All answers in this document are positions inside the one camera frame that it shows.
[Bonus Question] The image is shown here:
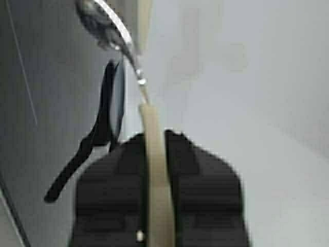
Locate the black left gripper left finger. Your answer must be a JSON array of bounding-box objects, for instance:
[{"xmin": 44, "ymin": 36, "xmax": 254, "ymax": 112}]
[{"xmin": 68, "ymin": 134, "xmax": 147, "ymax": 246}]

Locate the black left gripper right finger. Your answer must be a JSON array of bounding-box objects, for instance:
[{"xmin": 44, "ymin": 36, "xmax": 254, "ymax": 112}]
[{"xmin": 164, "ymin": 130, "xmax": 251, "ymax": 246}]

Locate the black strap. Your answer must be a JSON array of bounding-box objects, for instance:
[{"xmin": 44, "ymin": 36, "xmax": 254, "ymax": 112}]
[{"xmin": 44, "ymin": 59, "xmax": 126, "ymax": 203}]

